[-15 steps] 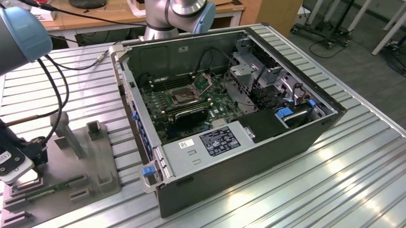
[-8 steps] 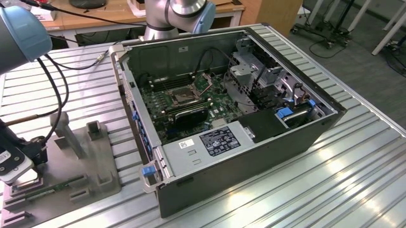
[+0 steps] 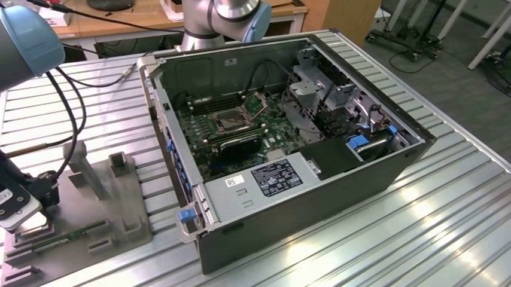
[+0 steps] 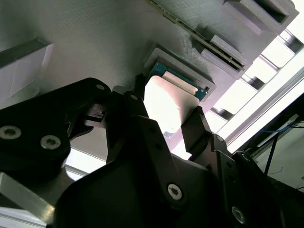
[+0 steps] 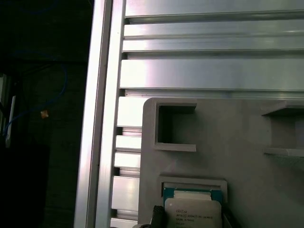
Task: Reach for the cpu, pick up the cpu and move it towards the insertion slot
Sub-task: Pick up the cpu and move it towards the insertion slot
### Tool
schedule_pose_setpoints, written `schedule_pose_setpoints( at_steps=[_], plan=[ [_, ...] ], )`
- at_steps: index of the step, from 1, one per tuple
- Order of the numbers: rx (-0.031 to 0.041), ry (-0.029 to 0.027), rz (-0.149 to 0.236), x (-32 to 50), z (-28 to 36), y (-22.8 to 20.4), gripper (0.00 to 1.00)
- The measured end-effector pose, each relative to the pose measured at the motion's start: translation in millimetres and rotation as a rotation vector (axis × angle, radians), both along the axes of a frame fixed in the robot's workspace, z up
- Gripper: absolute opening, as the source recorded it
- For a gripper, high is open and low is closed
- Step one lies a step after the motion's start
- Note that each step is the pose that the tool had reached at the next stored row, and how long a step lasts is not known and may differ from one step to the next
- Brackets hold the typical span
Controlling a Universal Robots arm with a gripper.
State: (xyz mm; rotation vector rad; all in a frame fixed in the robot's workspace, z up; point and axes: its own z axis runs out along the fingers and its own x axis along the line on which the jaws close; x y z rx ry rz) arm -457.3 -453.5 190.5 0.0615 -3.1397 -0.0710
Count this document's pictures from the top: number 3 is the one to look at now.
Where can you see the black graphics card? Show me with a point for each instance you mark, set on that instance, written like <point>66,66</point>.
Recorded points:
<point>242,146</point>

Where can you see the white paper box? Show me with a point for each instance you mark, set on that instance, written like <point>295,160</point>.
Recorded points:
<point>171,9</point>

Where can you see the hard disk in blue carrier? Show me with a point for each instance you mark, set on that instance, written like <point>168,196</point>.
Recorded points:
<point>356,143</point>

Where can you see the green RAM stick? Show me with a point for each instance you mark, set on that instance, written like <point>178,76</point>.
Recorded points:
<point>60,240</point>

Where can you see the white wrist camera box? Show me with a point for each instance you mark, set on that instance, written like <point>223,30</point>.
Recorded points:
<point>18,209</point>

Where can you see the black round monitor base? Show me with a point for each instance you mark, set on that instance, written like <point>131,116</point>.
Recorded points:
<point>110,3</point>

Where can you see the CPU socket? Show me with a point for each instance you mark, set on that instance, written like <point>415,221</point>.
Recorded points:
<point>232,121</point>

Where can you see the green motherboard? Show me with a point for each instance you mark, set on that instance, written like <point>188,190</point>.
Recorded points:
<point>279,119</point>

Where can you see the metal drive cage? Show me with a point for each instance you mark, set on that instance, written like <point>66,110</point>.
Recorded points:
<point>307,86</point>

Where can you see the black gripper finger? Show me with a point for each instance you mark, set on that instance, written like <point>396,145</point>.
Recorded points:
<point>44,191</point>

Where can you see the white table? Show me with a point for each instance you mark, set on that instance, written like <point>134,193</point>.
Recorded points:
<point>484,39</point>
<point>451,21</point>

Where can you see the wooden desk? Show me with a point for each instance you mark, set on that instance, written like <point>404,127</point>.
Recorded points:
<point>151,15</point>

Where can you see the RAM slot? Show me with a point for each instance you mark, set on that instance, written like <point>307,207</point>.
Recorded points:
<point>219,109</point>
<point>215,99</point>
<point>223,137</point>
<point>218,141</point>
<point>218,106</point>
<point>216,103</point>

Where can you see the blue case latch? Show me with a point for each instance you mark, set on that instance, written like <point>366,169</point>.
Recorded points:
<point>186,216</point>

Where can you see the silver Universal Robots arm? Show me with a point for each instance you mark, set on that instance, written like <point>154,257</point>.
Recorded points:
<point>235,7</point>

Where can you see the black open PC case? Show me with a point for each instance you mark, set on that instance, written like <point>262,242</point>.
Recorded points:
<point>319,209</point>

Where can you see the wooden cabinet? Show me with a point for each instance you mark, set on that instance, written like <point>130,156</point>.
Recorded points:
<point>351,18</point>

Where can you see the black plastic shroud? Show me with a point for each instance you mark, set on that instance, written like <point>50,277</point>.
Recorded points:
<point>327,158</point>

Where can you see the grey power supply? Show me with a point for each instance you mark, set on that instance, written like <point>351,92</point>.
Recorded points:
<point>235,194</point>

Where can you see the small blue clip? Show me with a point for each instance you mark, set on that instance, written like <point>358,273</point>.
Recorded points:
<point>391,130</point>

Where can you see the grey parts rack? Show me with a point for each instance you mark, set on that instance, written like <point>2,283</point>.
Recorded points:
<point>80,215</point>

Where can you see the black wheeled stand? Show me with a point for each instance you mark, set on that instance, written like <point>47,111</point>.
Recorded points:
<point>423,33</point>

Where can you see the small silver heatsink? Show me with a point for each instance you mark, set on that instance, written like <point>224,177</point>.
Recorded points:
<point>275,154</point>

